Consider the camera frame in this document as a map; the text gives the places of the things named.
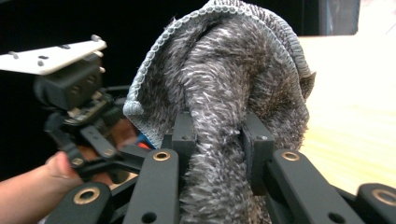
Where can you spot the grey fluffy cloth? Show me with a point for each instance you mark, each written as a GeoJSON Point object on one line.
{"type": "Point", "coordinates": [224, 77]}

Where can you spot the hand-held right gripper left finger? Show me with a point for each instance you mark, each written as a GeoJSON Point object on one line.
{"type": "Point", "coordinates": [182, 130]}

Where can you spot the multicoloured puzzle cube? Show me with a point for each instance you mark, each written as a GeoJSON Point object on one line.
{"type": "Point", "coordinates": [144, 144]}

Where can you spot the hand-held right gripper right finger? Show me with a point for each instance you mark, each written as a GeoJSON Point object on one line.
{"type": "Point", "coordinates": [260, 146]}

